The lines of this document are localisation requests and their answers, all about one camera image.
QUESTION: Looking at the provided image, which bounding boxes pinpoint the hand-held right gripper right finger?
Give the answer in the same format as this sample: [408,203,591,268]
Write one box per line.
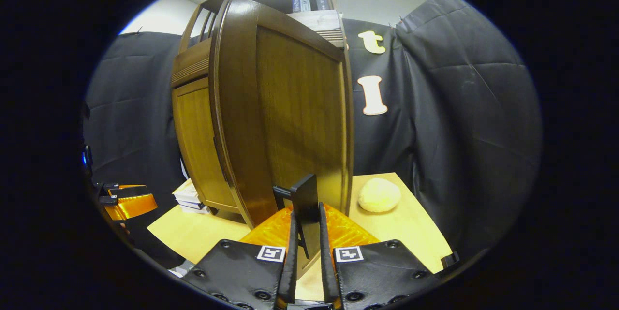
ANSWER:
[318,202,441,310]

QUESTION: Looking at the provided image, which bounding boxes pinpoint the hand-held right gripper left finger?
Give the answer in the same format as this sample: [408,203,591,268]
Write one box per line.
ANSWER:
[183,206,298,310]

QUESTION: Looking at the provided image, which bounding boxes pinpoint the black door handle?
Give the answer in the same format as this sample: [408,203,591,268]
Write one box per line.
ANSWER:
[273,174,321,260]

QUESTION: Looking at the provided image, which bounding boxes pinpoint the wooden cabinet door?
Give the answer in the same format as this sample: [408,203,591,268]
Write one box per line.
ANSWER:
[172,77,240,214]
[209,0,354,279]

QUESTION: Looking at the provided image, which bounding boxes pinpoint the wooden double-door shoe cabinet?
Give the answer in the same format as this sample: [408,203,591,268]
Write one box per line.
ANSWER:
[171,0,349,216]

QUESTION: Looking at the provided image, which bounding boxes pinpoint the stack of books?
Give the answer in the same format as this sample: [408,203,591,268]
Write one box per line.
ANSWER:
[173,178,211,215]

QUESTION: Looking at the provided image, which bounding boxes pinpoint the yellow plush ball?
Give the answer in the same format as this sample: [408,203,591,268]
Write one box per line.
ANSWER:
[358,177,402,213]

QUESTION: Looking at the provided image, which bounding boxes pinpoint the black backdrop cloth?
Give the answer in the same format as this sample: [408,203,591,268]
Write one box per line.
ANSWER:
[82,0,542,272]

